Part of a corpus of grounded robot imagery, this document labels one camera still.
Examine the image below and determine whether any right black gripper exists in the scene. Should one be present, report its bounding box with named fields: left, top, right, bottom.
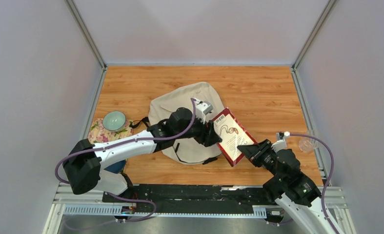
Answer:
left=237, top=138, right=286, bottom=183

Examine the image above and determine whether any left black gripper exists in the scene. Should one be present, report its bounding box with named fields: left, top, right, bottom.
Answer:
left=174, top=113, right=221, bottom=147

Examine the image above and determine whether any red white cover book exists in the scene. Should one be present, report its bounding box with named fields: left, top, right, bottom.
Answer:
left=213, top=108, right=257, bottom=167

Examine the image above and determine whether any beige canvas backpack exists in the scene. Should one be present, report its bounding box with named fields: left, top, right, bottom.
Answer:
left=148, top=82, right=225, bottom=165

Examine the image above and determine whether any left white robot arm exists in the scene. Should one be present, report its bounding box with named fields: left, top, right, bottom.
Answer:
left=55, top=108, right=222, bottom=202

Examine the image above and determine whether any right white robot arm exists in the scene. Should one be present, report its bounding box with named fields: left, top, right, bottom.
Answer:
left=237, top=139, right=343, bottom=234

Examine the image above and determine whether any clear plastic cup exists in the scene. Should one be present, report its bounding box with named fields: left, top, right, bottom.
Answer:
left=298, top=130, right=318, bottom=153

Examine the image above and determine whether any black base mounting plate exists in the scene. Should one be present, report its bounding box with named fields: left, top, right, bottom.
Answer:
left=101, top=183, right=296, bottom=215

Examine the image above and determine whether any light green ceramic bowl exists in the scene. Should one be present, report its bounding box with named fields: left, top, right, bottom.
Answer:
left=102, top=111, right=126, bottom=132

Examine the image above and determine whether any dark blue leaf plate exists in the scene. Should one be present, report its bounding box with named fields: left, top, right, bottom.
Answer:
left=107, top=160, right=126, bottom=174

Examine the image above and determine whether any floral rectangular tray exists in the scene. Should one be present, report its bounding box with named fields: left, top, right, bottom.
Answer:
left=87, top=118, right=134, bottom=143

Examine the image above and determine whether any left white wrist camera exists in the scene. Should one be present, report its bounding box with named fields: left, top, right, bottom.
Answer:
left=192, top=98, right=213, bottom=123

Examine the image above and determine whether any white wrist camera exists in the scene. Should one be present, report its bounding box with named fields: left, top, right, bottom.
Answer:
left=272, top=131, right=290, bottom=153
left=192, top=98, right=213, bottom=123

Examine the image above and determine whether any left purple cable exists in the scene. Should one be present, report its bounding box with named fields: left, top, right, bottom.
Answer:
left=55, top=97, right=197, bottom=227

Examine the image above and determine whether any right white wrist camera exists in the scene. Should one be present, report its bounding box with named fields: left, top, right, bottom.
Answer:
left=272, top=131, right=290, bottom=153

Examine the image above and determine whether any aluminium frame rail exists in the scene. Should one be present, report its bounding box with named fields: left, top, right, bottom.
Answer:
left=51, top=182, right=347, bottom=218

